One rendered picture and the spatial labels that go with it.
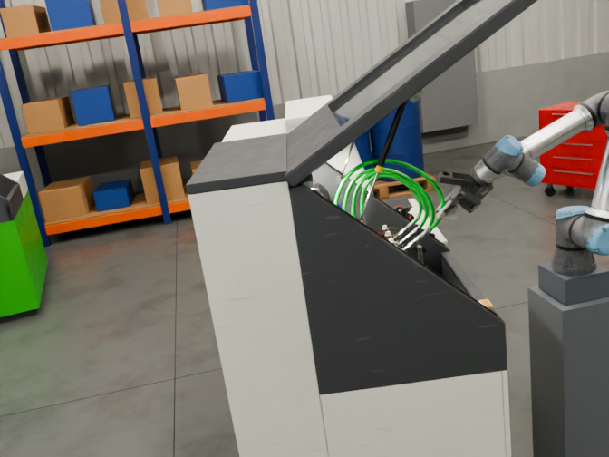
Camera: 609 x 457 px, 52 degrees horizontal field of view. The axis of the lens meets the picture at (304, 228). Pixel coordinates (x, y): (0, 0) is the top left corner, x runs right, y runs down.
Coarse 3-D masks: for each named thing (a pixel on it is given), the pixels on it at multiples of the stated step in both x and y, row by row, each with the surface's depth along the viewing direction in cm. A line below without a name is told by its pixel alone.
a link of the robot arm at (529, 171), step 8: (528, 160) 198; (520, 168) 198; (528, 168) 198; (536, 168) 199; (544, 168) 201; (512, 176) 206; (520, 176) 200; (528, 176) 199; (536, 176) 200; (544, 176) 201; (528, 184) 203; (536, 184) 202
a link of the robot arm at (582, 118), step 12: (600, 96) 210; (576, 108) 215; (588, 108) 212; (564, 120) 213; (576, 120) 212; (588, 120) 212; (540, 132) 213; (552, 132) 212; (564, 132) 212; (576, 132) 214; (528, 144) 211; (540, 144) 211; (552, 144) 212; (528, 156) 211
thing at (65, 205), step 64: (0, 0) 697; (64, 0) 650; (128, 0) 667; (256, 0) 671; (0, 64) 641; (256, 64) 767; (64, 128) 684; (128, 128) 682; (64, 192) 701; (128, 192) 729
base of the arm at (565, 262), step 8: (560, 248) 228; (568, 248) 225; (576, 248) 224; (584, 248) 224; (560, 256) 228; (568, 256) 226; (576, 256) 224; (584, 256) 224; (592, 256) 228; (552, 264) 232; (560, 264) 228; (568, 264) 226; (576, 264) 224; (584, 264) 224; (592, 264) 225; (560, 272) 228; (568, 272) 226; (576, 272) 225; (584, 272) 224
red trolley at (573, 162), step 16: (544, 112) 594; (560, 112) 580; (560, 144) 589; (576, 144) 575; (592, 144) 563; (544, 160) 608; (560, 160) 594; (576, 160) 580; (592, 160) 568; (560, 176) 599; (576, 176) 585; (592, 176) 572
